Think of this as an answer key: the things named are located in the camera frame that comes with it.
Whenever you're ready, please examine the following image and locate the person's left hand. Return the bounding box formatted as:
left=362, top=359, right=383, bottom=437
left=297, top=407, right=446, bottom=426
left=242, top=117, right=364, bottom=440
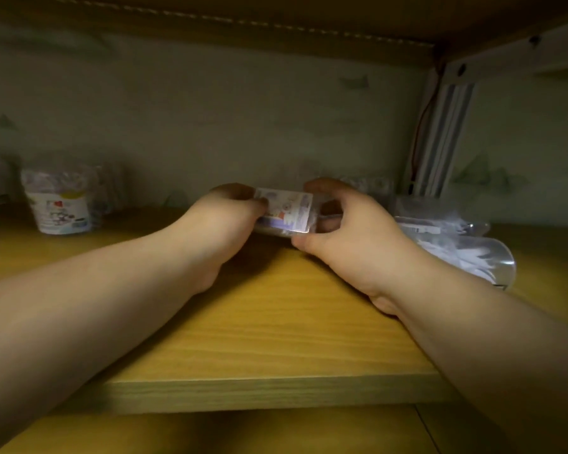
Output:
left=168, top=182, right=268, bottom=296

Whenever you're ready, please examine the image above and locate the person's right hand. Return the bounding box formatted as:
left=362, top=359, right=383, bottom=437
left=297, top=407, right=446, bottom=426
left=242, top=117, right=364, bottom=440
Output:
left=291, top=178, right=427, bottom=317

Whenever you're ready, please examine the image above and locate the labelled transparent plastic box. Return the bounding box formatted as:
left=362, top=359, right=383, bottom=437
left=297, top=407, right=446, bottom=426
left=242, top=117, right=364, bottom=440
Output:
left=251, top=186, right=344, bottom=240

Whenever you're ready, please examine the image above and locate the wooden shelf board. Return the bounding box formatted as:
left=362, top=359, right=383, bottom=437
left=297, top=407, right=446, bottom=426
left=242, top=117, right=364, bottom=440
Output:
left=0, top=202, right=568, bottom=417
left=0, top=404, right=517, bottom=454
left=0, top=0, right=568, bottom=69

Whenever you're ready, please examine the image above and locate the person's right forearm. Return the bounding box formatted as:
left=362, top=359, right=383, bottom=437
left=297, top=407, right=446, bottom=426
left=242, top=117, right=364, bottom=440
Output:
left=393, top=255, right=568, bottom=454

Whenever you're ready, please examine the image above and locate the person's left forearm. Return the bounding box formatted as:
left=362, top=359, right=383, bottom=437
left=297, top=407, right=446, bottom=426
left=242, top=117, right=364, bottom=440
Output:
left=0, top=226, right=209, bottom=454

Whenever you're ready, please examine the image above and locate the white metal crossbar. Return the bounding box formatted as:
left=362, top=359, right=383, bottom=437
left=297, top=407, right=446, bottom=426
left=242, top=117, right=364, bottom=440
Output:
left=442, top=16, right=568, bottom=88

